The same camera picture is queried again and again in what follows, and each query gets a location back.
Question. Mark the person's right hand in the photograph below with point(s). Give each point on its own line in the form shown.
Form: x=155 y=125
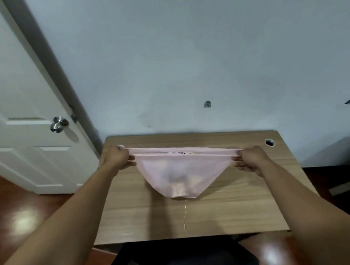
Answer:
x=251 y=160

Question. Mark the person's left hand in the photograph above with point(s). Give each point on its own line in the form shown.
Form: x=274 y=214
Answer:
x=115 y=159

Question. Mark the person's left fingers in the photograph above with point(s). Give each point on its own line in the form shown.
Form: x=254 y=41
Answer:
x=130 y=160

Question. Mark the person's right fingers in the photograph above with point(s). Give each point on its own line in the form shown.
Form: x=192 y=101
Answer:
x=239 y=161

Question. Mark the pink underwear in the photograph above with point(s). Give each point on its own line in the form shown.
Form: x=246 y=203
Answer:
x=181 y=173

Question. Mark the person's left forearm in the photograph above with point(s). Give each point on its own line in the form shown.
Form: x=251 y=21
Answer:
x=53 y=229

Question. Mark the person's right forearm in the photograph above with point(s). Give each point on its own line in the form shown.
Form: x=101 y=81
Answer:
x=312 y=214

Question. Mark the wooden desk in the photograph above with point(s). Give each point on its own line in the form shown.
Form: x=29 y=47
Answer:
x=198 y=207

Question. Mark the silver door knob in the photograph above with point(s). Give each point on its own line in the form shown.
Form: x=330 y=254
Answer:
x=58 y=124

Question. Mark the black office chair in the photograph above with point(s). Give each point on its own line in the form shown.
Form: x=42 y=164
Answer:
x=181 y=260

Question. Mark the white panel door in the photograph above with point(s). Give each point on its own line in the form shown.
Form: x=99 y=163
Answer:
x=20 y=97

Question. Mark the grey door frame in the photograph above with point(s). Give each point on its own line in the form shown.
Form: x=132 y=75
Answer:
x=54 y=70

